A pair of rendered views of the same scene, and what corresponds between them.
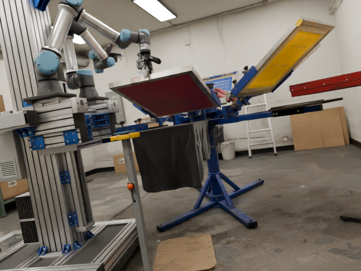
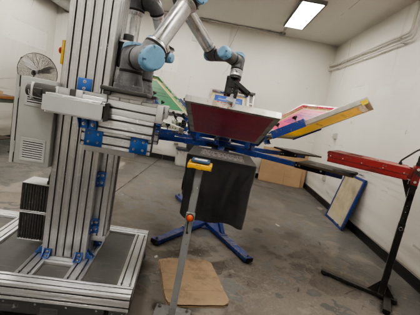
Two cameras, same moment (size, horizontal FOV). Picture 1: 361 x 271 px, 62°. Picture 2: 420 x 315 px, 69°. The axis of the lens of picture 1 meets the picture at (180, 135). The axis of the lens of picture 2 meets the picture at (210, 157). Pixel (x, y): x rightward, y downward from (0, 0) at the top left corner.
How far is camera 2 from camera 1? 84 cm
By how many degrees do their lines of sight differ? 19
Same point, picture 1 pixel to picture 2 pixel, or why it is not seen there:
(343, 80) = (379, 167)
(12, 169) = (39, 152)
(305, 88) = (343, 160)
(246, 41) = (251, 63)
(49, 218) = (66, 219)
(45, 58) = (154, 54)
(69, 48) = (135, 27)
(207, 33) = (217, 38)
